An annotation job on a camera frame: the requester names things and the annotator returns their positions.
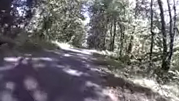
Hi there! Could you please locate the grey asphalt forest road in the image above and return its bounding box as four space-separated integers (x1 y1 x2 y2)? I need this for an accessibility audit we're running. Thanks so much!
0 35 151 101

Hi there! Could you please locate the wood of green trees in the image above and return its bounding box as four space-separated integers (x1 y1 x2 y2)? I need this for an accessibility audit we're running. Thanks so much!
0 0 179 83

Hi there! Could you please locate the grassy leaf-strewn verge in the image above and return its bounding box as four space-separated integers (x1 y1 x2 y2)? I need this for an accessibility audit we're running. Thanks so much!
84 50 179 101

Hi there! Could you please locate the overgrown grass verge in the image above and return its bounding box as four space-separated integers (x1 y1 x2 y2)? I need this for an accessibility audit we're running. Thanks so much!
0 28 63 66

